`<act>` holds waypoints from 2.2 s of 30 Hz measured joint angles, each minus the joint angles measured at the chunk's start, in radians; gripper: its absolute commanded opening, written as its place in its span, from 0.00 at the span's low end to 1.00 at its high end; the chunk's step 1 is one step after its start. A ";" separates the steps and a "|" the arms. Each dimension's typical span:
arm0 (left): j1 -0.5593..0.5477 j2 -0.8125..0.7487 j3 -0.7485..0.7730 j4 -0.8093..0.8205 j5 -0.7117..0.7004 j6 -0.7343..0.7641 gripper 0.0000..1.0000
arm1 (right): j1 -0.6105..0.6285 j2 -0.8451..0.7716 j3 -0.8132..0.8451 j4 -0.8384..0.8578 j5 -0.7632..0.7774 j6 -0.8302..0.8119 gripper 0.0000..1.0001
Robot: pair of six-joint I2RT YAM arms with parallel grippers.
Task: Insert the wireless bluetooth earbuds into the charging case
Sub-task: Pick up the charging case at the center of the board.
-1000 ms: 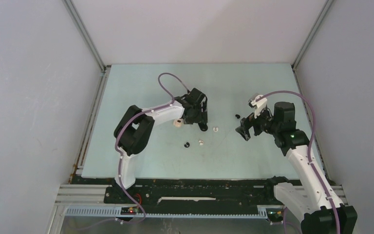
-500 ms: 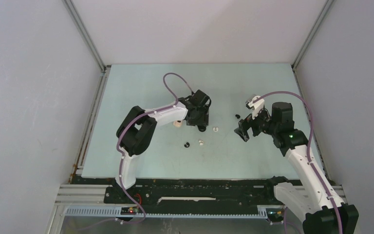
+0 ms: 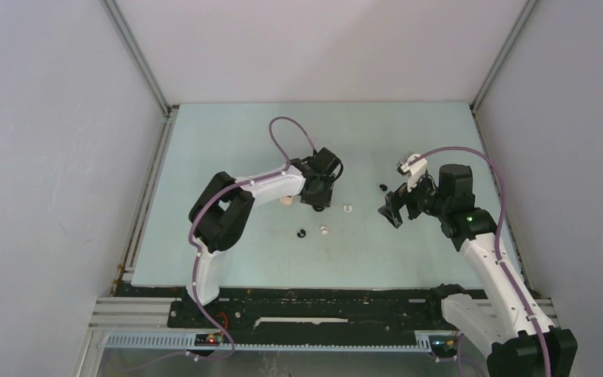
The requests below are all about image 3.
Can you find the aluminium frame post left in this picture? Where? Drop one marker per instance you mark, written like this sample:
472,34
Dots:
128,260

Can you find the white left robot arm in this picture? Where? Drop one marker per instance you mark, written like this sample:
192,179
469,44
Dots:
220,214

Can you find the aluminium frame post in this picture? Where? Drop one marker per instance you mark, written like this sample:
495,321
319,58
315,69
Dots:
503,54
128,260

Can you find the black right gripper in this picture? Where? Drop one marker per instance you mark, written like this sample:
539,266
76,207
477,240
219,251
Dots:
400,197

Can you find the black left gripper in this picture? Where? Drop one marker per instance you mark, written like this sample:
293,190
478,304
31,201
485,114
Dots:
324,199

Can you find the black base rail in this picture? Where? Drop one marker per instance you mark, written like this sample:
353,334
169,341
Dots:
331,319

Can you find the aluminium frame post right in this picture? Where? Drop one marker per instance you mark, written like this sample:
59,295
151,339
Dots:
503,54

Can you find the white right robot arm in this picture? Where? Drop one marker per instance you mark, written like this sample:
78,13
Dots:
519,339

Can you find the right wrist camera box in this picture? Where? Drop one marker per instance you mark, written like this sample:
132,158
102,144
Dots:
413,167

